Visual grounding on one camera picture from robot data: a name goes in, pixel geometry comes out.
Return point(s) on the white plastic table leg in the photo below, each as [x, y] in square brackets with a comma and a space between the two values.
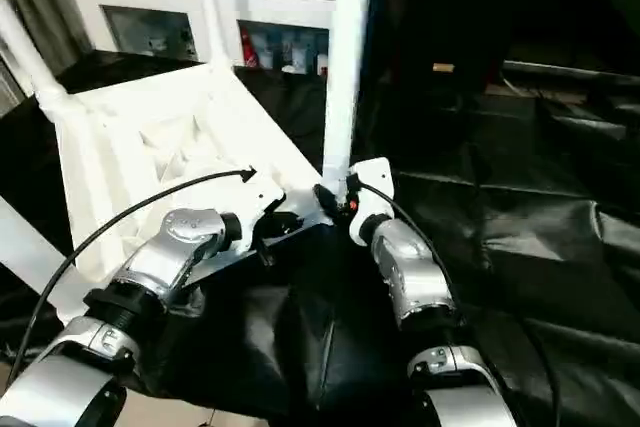
[345, 57]
[210, 7]
[25, 247]
[25, 52]

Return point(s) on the white plastic table top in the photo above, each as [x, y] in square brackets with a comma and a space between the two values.
[150, 137]

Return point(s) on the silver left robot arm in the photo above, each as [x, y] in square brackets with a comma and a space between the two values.
[170, 247]

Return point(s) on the small orange label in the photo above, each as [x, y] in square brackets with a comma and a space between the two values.
[442, 68]

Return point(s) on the black plastic mat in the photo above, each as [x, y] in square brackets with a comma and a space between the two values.
[520, 227]

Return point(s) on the grey curtain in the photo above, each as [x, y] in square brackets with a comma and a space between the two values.
[35, 7]

